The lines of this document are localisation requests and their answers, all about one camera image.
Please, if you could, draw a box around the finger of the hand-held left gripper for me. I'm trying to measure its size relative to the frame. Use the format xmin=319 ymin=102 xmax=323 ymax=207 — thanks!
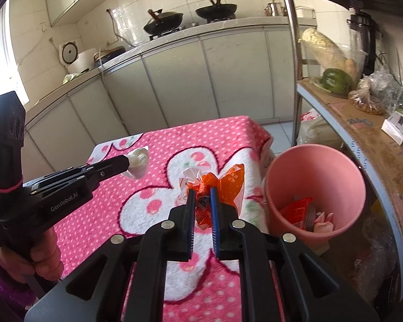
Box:
xmin=23 ymin=155 xmax=131 ymax=192
xmin=30 ymin=163 xmax=131 ymax=197

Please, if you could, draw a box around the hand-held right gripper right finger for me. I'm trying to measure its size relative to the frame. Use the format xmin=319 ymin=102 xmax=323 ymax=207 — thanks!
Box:
xmin=209 ymin=187 xmax=380 ymax=322

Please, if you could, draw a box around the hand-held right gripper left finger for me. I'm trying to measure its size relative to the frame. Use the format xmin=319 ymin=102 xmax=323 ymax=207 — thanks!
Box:
xmin=23 ymin=188 xmax=197 ymax=322

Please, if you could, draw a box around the white plastic bag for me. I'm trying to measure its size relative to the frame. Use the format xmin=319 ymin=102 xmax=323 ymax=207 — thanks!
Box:
xmin=123 ymin=146 xmax=150 ymax=179

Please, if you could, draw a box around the orange plastic wrapper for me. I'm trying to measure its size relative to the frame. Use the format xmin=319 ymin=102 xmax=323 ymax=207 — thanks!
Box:
xmin=195 ymin=163 xmax=246 ymax=230

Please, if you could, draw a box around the red foil wrapper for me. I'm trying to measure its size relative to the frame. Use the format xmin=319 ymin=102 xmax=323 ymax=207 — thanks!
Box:
xmin=278 ymin=197 xmax=314 ymax=230

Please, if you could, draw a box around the white pink paper carton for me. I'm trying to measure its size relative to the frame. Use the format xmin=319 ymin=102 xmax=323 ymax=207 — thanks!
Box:
xmin=312 ymin=212 xmax=336 ymax=233

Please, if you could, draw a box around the pink plastic bucket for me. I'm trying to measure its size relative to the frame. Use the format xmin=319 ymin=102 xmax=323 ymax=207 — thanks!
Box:
xmin=265 ymin=144 xmax=366 ymax=250

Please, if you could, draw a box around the person's left hand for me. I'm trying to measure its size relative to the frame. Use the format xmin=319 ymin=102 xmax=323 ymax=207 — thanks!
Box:
xmin=0 ymin=223 xmax=63 ymax=284

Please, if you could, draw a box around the clear plastic wrapper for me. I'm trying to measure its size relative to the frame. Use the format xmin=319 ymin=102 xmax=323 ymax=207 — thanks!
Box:
xmin=178 ymin=167 xmax=202 ymax=205

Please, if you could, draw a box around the pink dotted printed blanket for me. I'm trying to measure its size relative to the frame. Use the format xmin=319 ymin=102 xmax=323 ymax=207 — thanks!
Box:
xmin=52 ymin=116 xmax=286 ymax=322

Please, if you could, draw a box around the white rice cooker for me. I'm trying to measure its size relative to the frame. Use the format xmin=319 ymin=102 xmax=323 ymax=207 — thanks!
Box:
xmin=59 ymin=40 xmax=99 ymax=74

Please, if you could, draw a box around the dark cooking pot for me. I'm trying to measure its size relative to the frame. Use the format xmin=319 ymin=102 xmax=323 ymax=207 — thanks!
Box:
xmin=94 ymin=46 xmax=126 ymax=68

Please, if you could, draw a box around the grey kitchen counter cabinet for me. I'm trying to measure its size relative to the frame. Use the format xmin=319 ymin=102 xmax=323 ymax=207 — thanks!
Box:
xmin=23 ymin=17 xmax=301 ymax=182

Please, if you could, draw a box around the white plastic sack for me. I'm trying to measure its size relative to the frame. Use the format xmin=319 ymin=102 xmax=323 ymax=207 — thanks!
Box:
xmin=296 ymin=109 xmax=343 ymax=150

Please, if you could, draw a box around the clear splash guard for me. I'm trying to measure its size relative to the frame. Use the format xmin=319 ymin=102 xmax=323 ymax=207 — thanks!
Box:
xmin=116 ymin=5 xmax=155 ymax=46

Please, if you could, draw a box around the black wok with lid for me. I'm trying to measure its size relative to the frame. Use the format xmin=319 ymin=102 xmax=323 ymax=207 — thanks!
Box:
xmin=144 ymin=8 xmax=185 ymax=36

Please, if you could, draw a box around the gas stove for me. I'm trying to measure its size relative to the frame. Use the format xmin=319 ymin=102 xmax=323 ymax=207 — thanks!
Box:
xmin=149 ymin=13 xmax=237 ymax=41

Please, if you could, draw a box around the cardboard shelf liner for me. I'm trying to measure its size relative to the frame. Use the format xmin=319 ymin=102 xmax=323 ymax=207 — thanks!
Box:
xmin=300 ymin=80 xmax=403 ymax=208

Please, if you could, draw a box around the metal shelf rack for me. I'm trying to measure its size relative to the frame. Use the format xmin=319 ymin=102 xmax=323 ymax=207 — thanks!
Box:
xmin=279 ymin=0 xmax=403 ymax=309

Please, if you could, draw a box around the green bell pepper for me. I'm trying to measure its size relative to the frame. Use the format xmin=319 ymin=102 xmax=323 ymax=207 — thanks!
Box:
xmin=321 ymin=69 xmax=353 ymax=95

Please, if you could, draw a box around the bag of brown food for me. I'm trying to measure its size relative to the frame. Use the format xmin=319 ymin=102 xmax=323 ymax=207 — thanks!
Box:
xmin=347 ymin=77 xmax=387 ymax=115

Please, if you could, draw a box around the small white box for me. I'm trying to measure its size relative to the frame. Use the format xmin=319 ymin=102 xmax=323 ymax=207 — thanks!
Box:
xmin=381 ymin=111 xmax=403 ymax=145

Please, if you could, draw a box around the tan root vegetable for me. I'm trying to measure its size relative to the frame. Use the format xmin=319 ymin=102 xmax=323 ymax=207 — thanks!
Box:
xmin=344 ymin=58 xmax=360 ymax=79

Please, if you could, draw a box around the clear bag of greens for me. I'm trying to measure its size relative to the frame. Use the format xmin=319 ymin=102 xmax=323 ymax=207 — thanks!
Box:
xmin=366 ymin=50 xmax=403 ymax=121

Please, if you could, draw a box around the metal kettle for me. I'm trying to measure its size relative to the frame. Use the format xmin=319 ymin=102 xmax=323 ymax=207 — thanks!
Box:
xmin=265 ymin=0 xmax=287 ymax=17

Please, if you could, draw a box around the black blender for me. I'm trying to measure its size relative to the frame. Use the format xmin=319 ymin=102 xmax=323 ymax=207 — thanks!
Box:
xmin=347 ymin=8 xmax=380 ymax=78

